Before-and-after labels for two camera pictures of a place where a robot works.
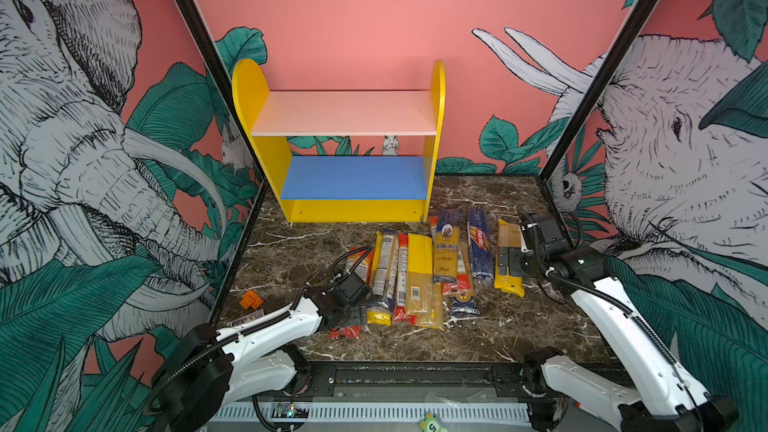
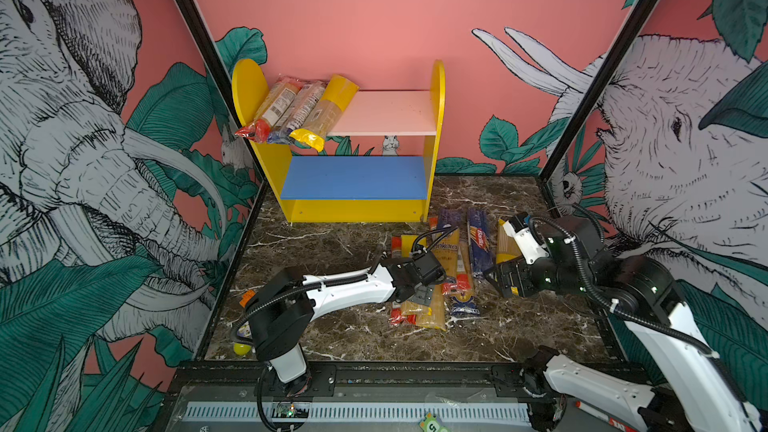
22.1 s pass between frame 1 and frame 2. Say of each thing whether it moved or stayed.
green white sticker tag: stayed
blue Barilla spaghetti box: stayed
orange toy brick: stayed
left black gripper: moved
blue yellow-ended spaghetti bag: moved
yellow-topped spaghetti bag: stayed
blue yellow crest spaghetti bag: stayed
